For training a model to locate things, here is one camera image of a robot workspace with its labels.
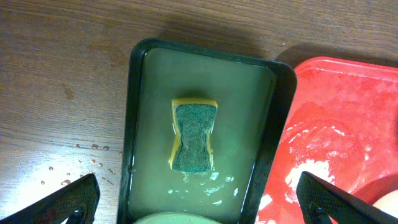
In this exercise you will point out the dark green rectangular tray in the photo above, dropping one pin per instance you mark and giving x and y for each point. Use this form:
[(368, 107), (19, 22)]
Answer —
[(254, 97)]

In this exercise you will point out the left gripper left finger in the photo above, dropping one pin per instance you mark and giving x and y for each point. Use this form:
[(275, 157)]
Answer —
[(75, 203)]

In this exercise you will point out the red plastic tray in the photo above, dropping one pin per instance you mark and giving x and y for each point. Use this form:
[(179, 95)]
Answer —
[(342, 127)]

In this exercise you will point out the pale green plate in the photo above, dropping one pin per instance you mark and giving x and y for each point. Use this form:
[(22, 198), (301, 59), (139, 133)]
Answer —
[(175, 218)]

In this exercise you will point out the white plate bottom right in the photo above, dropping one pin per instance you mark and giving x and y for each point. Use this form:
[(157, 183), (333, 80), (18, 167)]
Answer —
[(388, 203)]

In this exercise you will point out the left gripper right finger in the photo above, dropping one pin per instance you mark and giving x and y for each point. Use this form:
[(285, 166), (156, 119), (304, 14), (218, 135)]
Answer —
[(322, 203)]

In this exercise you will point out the yellow green scrub sponge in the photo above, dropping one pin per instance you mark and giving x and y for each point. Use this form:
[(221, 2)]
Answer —
[(193, 122)]

